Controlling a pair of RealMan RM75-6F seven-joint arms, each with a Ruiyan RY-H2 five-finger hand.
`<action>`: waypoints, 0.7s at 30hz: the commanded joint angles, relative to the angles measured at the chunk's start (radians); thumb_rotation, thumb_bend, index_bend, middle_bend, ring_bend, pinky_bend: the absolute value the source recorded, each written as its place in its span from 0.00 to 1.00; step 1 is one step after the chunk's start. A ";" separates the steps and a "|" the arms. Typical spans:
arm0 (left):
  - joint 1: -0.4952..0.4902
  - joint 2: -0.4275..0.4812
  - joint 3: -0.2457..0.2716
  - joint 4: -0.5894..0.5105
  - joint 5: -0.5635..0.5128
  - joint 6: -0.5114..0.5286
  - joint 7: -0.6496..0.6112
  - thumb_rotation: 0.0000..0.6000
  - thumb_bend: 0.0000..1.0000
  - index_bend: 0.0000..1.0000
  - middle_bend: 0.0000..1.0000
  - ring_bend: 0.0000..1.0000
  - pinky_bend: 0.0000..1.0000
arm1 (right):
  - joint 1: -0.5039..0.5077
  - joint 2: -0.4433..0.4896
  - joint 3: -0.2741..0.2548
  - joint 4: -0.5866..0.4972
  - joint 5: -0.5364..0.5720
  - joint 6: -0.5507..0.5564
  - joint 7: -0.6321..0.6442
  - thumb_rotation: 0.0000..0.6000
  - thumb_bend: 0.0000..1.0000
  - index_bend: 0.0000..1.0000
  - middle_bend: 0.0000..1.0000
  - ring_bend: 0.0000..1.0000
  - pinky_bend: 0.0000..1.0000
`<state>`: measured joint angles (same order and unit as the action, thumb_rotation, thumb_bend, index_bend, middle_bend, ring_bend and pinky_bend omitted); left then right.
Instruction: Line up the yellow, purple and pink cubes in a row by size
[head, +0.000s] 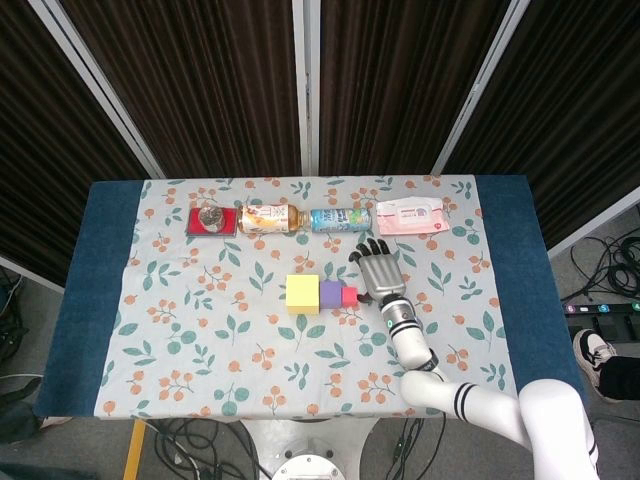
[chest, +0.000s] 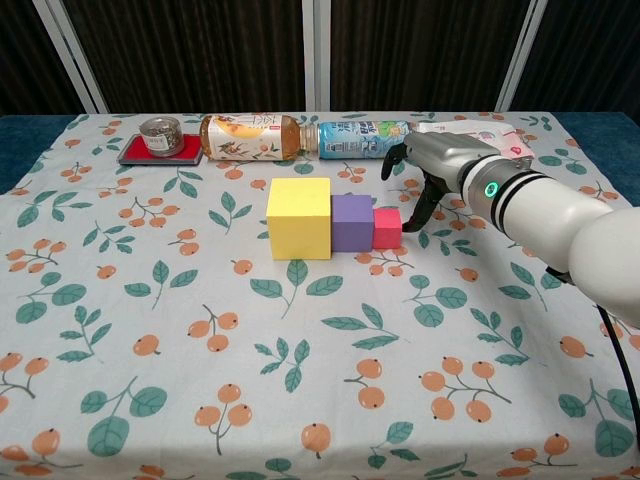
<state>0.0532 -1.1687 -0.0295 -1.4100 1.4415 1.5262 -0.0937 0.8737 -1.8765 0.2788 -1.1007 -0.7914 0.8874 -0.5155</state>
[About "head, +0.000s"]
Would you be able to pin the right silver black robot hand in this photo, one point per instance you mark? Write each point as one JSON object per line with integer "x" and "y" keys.
{"x": 382, "y": 277}

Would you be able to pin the small pink foam cube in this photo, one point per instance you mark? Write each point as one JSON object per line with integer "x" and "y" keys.
{"x": 349, "y": 297}

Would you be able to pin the purple cube block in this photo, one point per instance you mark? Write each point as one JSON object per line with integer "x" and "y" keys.
{"x": 331, "y": 295}

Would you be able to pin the large yellow foam cube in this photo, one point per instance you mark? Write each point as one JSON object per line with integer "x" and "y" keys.
{"x": 303, "y": 295}

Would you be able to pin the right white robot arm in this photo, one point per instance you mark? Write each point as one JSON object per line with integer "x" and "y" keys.
{"x": 415, "y": 345}

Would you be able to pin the pink wet wipes pack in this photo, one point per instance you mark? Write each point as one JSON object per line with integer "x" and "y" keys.
{"x": 412, "y": 216}

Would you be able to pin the blue label drink bottle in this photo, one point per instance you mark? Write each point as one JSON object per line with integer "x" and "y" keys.
{"x": 340, "y": 220}

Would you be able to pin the amber tea plastic bottle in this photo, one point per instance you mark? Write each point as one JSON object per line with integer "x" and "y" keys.
{"x": 265, "y": 219}

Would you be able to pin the red ink pad tray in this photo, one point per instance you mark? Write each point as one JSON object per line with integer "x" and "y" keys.
{"x": 230, "y": 221}

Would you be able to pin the floral print tablecloth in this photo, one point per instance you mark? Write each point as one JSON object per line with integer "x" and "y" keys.
{"x": 225, "y": 325}

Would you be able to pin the dark ribbed partition panel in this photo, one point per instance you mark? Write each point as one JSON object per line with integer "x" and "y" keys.
{"x": 575, "y": 125}
{"x": 400, "y": 75}
{"x": 40, "y": 150}
{"x": 190, "y": 75}

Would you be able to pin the white sneaker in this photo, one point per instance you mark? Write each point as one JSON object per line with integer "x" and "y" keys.
{"x": 590, "y": 357}

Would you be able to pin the black trouser leg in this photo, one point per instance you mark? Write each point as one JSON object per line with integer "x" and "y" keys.
{"x": 622, "y": 377}

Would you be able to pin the blue felt table cover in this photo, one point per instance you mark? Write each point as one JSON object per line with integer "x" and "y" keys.
{"x": 95, "y": 260}

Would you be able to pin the yellow floor strip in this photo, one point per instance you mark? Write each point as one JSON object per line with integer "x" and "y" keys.
{"x": 134, "y": 450}

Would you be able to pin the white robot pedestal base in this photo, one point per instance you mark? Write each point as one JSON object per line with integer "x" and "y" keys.
{"x": 306, "y": 460}

